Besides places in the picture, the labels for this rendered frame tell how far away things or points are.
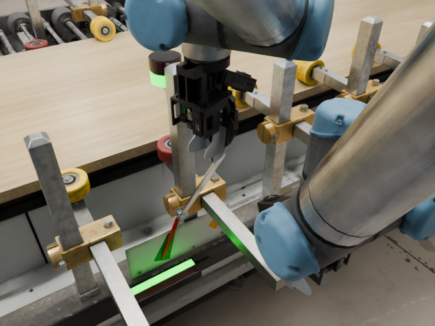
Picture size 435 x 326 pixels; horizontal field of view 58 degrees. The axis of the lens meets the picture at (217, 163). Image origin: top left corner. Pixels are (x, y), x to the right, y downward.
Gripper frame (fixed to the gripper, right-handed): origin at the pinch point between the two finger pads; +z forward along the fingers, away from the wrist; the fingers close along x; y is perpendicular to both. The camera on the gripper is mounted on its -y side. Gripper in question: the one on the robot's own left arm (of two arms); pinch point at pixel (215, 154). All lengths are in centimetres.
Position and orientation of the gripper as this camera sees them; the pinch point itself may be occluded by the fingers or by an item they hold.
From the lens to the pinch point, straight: 73.4
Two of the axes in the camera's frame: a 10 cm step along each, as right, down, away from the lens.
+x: 7.9, 3.7, -4.8
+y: -6.1, 4.9, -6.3
